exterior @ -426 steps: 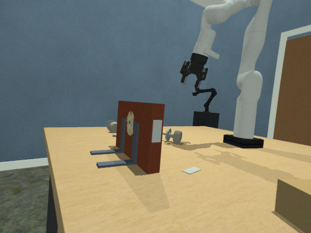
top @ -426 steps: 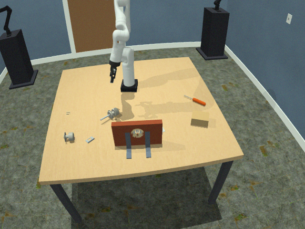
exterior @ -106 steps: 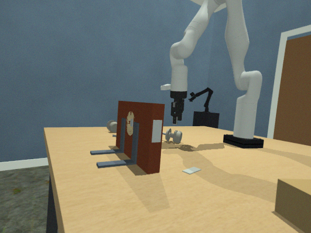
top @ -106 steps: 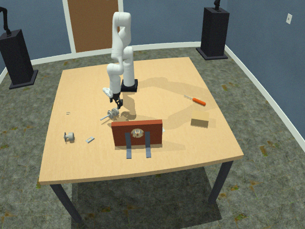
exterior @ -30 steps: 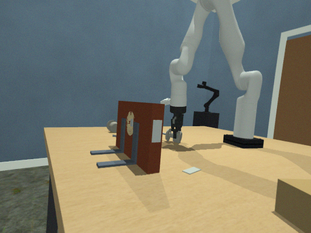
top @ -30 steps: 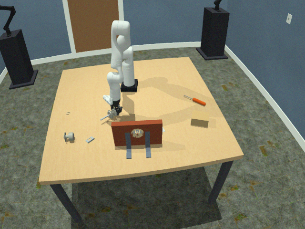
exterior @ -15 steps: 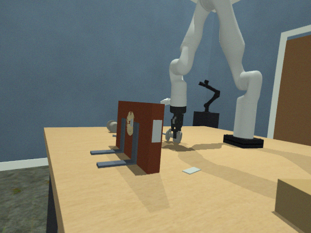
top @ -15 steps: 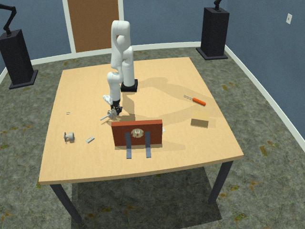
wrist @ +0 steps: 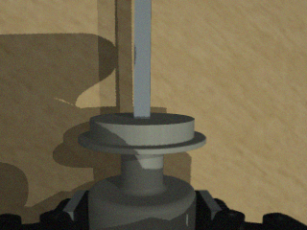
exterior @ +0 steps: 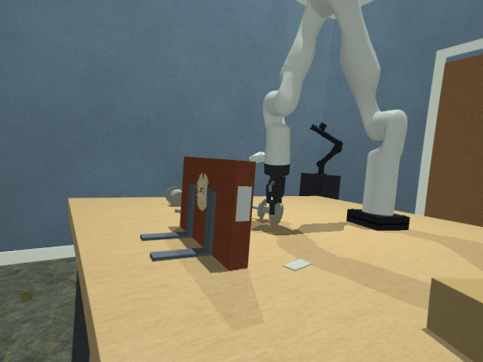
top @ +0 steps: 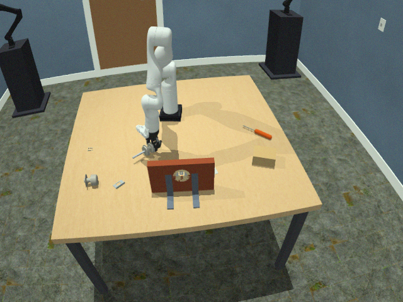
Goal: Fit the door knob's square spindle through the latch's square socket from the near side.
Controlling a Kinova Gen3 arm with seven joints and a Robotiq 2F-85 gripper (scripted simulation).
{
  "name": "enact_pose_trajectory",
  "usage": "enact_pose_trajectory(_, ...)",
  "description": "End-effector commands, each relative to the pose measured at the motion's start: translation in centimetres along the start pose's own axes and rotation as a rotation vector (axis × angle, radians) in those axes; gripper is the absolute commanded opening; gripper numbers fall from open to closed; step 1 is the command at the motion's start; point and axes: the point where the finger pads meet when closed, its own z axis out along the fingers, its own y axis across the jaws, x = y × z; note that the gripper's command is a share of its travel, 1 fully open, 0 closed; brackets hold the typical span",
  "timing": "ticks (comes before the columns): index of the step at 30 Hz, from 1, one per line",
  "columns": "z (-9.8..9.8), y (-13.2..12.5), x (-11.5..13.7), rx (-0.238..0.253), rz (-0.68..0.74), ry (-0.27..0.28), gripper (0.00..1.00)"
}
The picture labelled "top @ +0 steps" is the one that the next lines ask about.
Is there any orange-handled screwdriver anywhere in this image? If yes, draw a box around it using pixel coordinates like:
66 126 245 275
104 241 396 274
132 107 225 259
245 126 272 139

